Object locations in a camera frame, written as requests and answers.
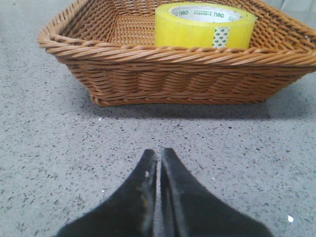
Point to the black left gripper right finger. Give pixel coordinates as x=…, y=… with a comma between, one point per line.
x=190, y=210

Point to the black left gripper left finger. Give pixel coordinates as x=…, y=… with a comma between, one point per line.
x=128, y=212

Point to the yellow tape roll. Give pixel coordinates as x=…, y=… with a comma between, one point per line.
x=200, y=24

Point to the brown wicker basket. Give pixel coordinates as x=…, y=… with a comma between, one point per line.
x=108, y=45

